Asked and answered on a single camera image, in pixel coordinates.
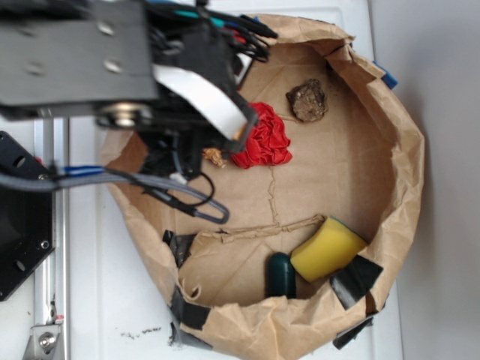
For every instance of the aluminium extrusion rail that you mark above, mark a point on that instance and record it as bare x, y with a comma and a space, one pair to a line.
51, 291

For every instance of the brown rock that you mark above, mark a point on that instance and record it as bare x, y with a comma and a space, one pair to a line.
308, 101

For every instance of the metal corner bracket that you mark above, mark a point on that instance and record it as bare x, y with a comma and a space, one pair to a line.
43, 342

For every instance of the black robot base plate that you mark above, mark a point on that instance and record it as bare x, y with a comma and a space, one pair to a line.
26, 218

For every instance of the brown paper bag tray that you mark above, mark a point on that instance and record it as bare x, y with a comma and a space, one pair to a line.
363, 164

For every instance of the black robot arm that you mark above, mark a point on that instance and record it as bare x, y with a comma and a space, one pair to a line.
70, 58

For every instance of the dark green oval object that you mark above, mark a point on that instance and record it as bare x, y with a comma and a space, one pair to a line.
280, 276

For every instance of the yellow sponge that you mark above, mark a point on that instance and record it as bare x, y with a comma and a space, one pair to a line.
333, 246

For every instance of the red crumpled paper flower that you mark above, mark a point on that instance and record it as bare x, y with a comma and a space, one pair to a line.
267, 143

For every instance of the white plastic board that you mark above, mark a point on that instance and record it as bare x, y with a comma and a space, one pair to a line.
116, 312

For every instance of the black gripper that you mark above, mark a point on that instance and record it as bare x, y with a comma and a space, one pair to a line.
199, 105

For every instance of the orange conch shell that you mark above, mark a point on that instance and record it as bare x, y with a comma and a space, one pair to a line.
215, 156

